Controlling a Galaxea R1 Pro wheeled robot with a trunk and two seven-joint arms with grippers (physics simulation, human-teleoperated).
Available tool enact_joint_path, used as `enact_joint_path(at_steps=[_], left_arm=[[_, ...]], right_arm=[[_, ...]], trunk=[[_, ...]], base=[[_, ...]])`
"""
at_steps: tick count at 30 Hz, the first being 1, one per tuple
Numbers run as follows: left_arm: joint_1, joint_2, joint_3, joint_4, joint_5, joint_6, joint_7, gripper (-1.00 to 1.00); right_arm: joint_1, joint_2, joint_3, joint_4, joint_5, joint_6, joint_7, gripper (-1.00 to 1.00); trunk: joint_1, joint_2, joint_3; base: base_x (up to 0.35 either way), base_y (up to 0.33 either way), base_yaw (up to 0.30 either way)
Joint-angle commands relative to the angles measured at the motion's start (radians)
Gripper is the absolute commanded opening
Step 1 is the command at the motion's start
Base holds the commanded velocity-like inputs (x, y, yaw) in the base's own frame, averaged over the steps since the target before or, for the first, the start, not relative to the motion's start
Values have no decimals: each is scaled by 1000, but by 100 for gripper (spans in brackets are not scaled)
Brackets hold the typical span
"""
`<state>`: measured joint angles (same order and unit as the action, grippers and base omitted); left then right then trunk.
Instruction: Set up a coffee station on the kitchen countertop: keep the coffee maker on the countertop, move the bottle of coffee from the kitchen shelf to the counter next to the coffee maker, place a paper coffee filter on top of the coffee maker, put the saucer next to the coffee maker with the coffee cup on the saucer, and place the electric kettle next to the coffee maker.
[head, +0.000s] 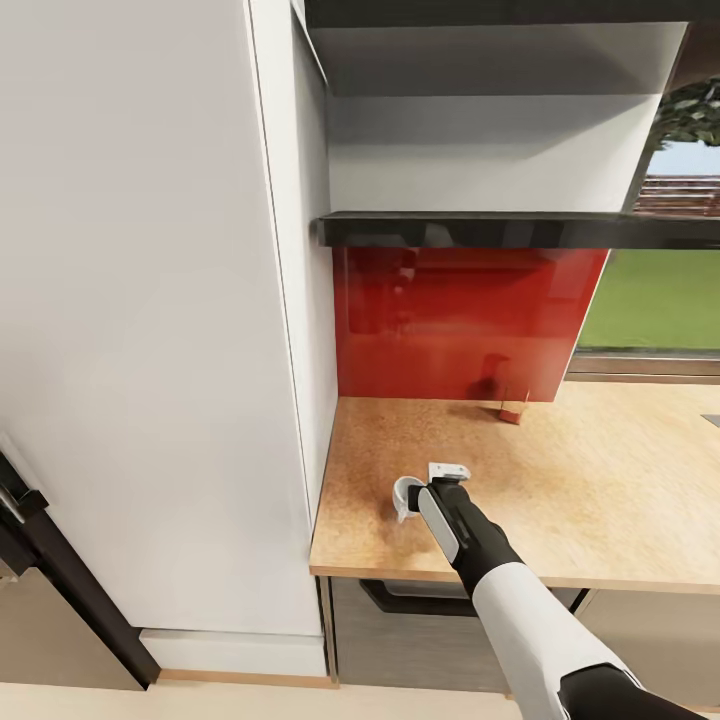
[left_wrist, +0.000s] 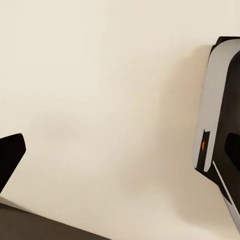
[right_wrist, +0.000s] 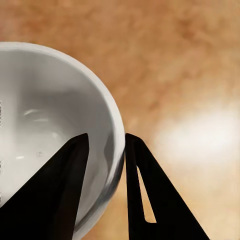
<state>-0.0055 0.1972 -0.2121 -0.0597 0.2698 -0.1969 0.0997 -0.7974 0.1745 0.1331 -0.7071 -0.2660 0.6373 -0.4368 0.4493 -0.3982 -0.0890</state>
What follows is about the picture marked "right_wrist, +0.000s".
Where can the countertop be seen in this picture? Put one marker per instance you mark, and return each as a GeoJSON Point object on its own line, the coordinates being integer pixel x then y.
{"type": "Point", "coordinates": [173, 69]}

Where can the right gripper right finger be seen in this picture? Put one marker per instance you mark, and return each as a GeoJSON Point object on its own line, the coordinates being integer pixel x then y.
{"type": "Point", "coordinates": [174, 220]}

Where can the coffee cup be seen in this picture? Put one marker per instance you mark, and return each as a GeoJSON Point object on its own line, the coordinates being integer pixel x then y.
{"type": "Point", "coordinates": [47, 98]}

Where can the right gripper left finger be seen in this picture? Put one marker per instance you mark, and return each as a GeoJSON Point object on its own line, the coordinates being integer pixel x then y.
{"type": "Point", "coordinates": [46, 206]}

